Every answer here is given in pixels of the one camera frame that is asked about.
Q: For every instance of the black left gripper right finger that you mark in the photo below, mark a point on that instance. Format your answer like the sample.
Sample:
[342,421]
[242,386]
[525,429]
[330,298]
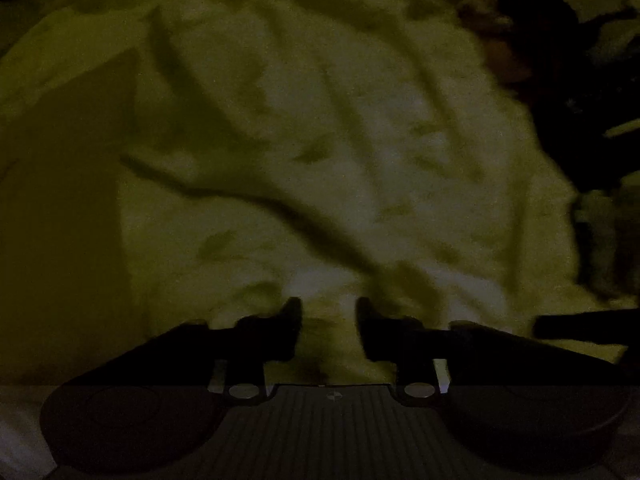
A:
[395,341]

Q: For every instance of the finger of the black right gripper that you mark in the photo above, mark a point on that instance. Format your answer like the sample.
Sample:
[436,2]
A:
[602,327]

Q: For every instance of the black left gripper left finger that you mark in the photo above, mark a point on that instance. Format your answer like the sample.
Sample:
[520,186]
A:
[262,340]

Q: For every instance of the white small printed t-shirt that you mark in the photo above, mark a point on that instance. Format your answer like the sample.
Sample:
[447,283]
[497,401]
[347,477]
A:
[397,171]

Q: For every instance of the dark leafy patterned cloth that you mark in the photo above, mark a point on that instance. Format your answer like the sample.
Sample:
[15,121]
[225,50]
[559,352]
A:
[606,238]

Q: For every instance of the floral cream bed sheet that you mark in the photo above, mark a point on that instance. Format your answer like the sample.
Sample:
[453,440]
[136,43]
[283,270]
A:
[100,232]

